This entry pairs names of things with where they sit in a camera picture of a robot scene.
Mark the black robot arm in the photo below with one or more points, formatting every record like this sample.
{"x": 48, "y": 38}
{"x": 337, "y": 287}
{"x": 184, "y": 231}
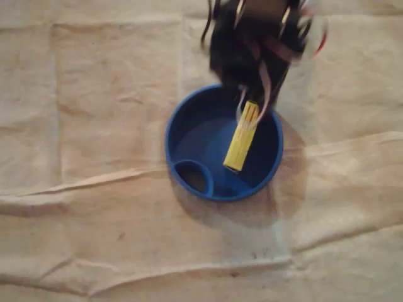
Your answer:
{"x": 258, "y": 7}

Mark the beige wrinkled table cloth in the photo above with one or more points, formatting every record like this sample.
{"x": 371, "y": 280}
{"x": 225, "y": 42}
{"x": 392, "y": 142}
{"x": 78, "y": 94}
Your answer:
{"x": 94, "y": 188}

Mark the blue plastic bowl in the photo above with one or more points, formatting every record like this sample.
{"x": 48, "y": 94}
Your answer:
{"x": 204, "y": 148}

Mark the yellow box with orange stripes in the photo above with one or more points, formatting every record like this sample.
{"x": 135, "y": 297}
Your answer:
{"x": 242, "y": 138}

